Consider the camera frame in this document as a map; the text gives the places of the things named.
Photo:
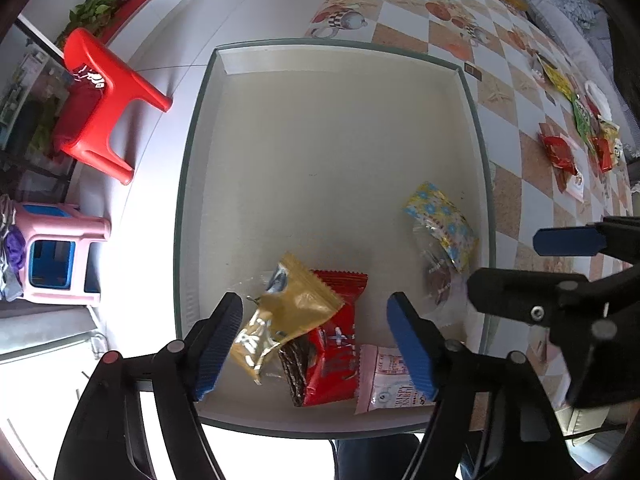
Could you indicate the large clear bag of pastries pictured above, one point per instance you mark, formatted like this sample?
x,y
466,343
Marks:
x,y
612,130

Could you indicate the white storage box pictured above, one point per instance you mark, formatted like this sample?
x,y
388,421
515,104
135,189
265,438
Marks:
x,y
325,160

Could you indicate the red plastic stool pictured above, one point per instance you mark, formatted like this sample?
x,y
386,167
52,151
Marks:
x,y
100,110

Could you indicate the person's leg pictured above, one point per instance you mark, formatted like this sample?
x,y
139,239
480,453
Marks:
x,y
375,457

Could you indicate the grey sofa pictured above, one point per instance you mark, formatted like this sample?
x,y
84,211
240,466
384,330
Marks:
x,y
565,25

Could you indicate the gold snack packet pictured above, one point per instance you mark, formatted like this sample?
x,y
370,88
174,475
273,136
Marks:
x,y
295,305

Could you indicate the clear dark candy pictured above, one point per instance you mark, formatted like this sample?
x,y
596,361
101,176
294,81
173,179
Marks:
x,y
440,280

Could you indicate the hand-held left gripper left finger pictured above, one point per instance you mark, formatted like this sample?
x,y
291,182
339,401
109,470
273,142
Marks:
x,y
215,355

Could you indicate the pink plastic stool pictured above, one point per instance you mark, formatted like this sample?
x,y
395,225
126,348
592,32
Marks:
x,y
90,225

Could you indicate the green snack packet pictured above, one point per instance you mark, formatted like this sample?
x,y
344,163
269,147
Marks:
x,y
582,120

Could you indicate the glass cabinet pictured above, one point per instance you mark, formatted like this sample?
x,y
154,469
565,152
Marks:
x,y
30,110

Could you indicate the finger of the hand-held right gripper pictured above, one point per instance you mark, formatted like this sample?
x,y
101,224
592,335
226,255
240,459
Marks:
x,y
515,292
565,240

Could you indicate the yellow floral snack packet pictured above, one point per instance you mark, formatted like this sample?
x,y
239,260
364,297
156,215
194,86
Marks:
x,y
445,220

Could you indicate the green leafy plant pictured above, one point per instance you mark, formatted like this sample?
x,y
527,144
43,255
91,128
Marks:
x,y
95,7

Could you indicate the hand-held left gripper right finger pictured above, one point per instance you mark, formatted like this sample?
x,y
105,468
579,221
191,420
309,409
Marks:
x,y
412,350

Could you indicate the purple and grey cloth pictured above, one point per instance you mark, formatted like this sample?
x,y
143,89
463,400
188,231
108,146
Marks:
x,y
12,250

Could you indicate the red and brown snack packet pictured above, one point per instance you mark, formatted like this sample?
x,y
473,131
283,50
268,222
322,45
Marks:
x,y
335,360

